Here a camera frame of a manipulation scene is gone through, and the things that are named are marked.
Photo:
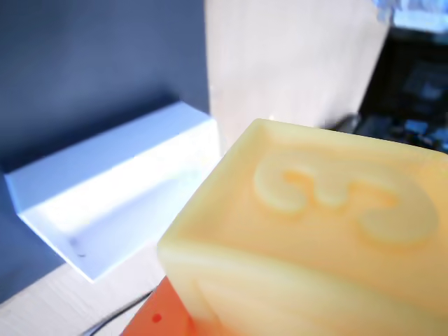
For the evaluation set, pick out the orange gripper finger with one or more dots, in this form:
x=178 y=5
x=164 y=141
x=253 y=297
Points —
x=161 y=311

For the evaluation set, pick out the white open cardboard box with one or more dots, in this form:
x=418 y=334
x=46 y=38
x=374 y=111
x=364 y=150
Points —
x=115 y=196

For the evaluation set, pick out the yellow toy block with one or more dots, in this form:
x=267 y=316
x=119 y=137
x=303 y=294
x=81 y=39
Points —
x=308 y=238

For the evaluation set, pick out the black background equipment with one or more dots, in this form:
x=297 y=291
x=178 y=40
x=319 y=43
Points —
x=409 y=80

